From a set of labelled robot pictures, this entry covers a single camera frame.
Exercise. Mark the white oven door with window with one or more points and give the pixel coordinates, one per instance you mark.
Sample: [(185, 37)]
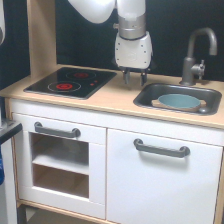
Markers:
[(64, 173)]

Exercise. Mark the black induction cooktop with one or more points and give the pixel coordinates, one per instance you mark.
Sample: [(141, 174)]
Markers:
[(72, 83)]

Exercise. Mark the grey oven door handle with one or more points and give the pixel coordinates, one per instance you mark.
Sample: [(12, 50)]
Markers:
[(74, 133)]

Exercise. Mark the dark object at left edge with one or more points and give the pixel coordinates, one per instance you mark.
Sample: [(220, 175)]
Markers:
[(8, 208)]

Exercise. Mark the white cabinet door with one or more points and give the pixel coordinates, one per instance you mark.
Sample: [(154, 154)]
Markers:
[(145, 188)]

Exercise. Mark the grey cabinet door handle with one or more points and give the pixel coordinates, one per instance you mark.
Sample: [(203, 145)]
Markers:
[(180, 153)]

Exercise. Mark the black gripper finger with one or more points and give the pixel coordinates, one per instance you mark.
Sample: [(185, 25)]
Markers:
[(126, 75), (143, 77)]

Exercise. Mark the white play kitchen cabinet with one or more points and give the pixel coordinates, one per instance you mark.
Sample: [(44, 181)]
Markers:
[(112, 108)]

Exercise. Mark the wooden upright post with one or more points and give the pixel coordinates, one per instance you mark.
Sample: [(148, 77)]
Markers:
[(42, 36)]

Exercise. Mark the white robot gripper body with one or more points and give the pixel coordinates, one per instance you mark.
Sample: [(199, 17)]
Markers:
[(135, 54)]

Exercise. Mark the light blue pot wooden handles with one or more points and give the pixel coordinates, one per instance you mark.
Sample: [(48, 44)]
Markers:
[(179, 102)]

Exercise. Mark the dark grey sink basin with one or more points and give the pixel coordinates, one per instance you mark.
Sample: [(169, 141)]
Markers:
[(154, 91)]

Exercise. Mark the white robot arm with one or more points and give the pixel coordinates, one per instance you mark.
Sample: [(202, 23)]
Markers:
[(131, 16)]

